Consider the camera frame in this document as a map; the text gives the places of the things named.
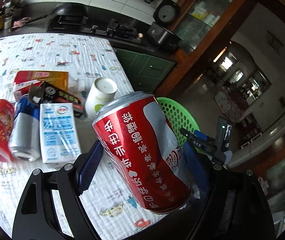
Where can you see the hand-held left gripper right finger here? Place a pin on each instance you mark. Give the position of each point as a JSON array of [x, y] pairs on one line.
[[195, 167]]

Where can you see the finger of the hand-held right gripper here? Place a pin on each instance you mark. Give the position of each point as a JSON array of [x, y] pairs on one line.
[[202, 135], [195, 140]]

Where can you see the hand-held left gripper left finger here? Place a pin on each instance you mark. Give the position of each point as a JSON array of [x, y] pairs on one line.
[[90, 171]]

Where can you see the green plastic basket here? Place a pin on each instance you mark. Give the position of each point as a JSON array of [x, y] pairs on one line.
[[180, 112]]

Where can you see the white milk carton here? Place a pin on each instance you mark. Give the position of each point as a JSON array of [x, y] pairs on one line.
[[57, 132]]

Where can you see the red cola can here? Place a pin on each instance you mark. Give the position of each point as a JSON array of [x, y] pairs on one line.
[[137, 150]]

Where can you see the white paper cup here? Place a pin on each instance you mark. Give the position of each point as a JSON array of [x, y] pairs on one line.
[[100, 97]]

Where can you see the blue silver can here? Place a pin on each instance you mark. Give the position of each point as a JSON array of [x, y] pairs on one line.
[[23, 132]]

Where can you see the black snack packet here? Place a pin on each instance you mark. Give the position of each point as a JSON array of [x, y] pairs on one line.
[[62, 95]]

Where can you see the clear plastic wrapper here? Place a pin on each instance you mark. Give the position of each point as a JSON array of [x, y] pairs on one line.
[[78, 86]]

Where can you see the orange red packet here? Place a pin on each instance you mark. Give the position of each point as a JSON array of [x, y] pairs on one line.
[[42, 77]]

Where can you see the colourful play fence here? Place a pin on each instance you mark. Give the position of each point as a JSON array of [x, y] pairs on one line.
[[223, 97]]

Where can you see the green kitchen cabinet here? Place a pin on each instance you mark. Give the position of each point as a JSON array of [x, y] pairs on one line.
[[142, 65]]

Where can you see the wooden glass cabinet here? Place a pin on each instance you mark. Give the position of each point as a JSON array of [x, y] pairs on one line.
[[207, 22]]

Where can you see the black rice cooker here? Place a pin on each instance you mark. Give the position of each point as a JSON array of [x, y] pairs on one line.
[[165, 27]]

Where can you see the small pale egg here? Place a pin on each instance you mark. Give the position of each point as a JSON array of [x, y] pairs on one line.
[[140, 35]]

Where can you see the printed white blanket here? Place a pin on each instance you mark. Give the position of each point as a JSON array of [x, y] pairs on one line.
[[57, 52]]

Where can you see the black gas stove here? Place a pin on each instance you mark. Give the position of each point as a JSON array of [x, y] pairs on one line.
[[100, 28]]

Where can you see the black wok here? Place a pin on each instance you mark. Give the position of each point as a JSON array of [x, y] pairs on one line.
[[70, 10]]

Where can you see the pink cloth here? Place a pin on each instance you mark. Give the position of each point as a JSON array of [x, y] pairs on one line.
[[21, 23]]

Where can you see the white seasoning jar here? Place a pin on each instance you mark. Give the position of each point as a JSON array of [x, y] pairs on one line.
[[7, 23]]

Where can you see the utensil holder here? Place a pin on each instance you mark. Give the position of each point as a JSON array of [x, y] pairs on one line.
[[17, 5]]

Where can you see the wall outlet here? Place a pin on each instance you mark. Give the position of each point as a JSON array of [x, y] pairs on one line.
[[148, 1]]

